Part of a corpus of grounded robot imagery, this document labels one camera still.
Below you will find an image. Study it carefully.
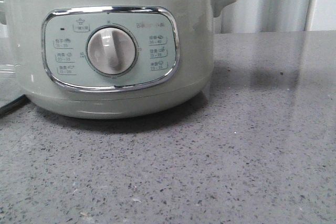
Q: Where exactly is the glass pot lid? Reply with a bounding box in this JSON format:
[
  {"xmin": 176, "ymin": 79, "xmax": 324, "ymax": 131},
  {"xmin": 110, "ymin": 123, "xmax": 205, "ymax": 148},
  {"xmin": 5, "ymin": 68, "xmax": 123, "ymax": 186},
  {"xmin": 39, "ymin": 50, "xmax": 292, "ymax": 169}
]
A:
[{"xmin": 1, "ymin": 64, "xmax": 23, "ymax": 111}]

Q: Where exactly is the pale green electric pot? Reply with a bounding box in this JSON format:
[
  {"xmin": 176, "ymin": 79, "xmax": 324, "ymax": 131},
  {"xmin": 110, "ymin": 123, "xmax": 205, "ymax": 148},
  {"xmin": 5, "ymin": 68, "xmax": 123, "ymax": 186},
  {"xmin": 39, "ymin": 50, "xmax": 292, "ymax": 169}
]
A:
[{"xmin": 1, "ymin": 0, "xmax": 236, "ymax": 119}]

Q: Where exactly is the black power cable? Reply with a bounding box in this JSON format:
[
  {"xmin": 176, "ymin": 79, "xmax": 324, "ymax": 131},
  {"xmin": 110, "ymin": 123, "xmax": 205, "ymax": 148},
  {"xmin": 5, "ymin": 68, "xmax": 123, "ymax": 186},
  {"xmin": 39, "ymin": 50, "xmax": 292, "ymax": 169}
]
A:
[{"xmin": 0, "ymin": 95, "xmax": 29, "ymax": 119}]

